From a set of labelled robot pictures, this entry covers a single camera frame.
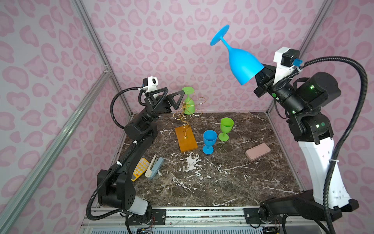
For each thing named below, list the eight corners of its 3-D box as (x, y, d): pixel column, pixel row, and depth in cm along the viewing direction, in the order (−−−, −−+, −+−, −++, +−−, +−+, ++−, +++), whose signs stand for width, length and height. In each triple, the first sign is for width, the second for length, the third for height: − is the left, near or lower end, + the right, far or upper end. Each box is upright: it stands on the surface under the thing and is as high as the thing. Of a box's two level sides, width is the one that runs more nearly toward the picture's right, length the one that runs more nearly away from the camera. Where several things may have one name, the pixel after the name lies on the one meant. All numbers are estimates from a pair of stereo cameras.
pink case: (249, 161, 95) (251, 159, 92) (243, 153, 99) (244, 150, 96) (269, 152, 99) (271, 149, 96) (263, 144, 103) (264, 142, 100)
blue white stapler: (144, 177, 89) (142, 174, 86) (156, 157, 97) (155, 154, 94) (153, 180, 87) (152, 178, 84) (164, 160, 96) (163, 157, 93)
